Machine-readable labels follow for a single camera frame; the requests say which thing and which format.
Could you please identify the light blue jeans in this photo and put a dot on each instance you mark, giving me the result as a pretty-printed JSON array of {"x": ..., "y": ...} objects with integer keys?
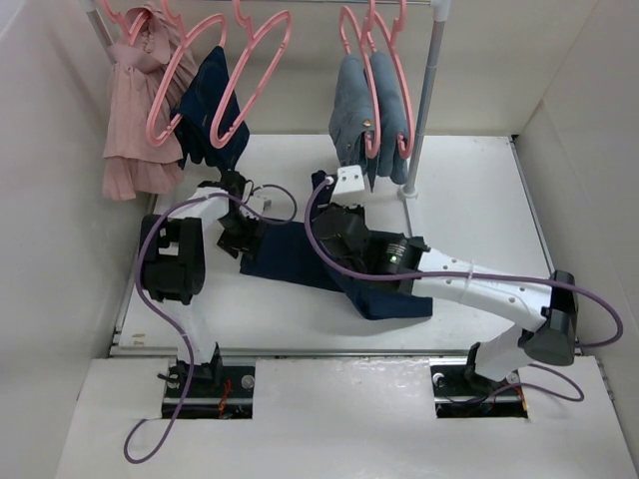
[
  {"x": 352, "y": 117},
  {"x": 389, "y": 163}
]

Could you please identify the pink hanger with skirt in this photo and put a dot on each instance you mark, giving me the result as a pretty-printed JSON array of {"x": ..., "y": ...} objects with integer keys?
[{"x": 135, "y": 30}]

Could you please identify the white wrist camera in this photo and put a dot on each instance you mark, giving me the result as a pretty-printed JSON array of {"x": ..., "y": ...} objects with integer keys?
[
  {"x": 257, "y": 202},
  {"x": 349, "y": 187}
]

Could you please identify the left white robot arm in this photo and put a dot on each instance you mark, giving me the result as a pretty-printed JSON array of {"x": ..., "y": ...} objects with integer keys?
[{"x": 171, "y": 261}]

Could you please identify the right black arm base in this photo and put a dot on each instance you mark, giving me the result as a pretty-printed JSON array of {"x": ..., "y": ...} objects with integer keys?
[{"x": 461, "y": 394}]

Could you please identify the pink hanger right jeans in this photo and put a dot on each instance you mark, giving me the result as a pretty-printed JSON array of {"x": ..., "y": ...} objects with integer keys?
[{"x": 384, "y": 38}]

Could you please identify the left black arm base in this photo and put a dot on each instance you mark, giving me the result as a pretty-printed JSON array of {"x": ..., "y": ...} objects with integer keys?
[{"x": 225, "y": 392}]

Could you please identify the dark blue denim trousers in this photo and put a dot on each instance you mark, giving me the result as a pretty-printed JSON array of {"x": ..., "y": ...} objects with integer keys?
[{"x": 285, "y": 254}]

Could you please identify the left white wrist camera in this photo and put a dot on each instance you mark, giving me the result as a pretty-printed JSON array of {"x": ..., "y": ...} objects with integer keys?
[{"x": 257, "y": 202}]

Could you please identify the metal clothes rack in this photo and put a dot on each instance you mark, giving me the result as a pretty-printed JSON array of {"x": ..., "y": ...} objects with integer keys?
[{"x": 408, "y": 193}]

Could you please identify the pink hanger jeans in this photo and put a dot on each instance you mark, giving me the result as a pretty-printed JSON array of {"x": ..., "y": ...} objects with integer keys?
[
  {"x": 371, "y": 137},
  {"x": 384, "y": 38}
]

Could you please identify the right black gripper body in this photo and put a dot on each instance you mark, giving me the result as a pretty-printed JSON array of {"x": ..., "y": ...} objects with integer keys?
[{"x": 352, "y": 209}]

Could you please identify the pink pleated skirt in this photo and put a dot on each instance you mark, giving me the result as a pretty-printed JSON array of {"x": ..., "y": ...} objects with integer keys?
[{"x": 132, "y": 163}]

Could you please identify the light blue jeans left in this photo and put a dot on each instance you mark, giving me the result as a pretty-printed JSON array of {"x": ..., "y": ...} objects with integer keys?
[{"x": 352, "y": 117}]

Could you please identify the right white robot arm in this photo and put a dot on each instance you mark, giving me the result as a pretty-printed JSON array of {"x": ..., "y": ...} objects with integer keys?
[{"x": 542, "y": 312}]

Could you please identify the light blue jeans right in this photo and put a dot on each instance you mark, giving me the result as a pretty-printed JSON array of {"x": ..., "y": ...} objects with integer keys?
[{"x": 389, "y": 163}]

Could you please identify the pink hanger left jeans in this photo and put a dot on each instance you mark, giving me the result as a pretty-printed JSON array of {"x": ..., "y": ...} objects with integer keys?
[{"x": 371, "y": 137}]

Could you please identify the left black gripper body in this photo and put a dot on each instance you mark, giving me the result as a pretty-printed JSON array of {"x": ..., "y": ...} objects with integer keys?
[{"x": 240, "y": 232}]

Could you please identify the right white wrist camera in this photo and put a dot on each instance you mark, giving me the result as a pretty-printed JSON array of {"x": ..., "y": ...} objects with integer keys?
[{"x": 349, "y": 187}]

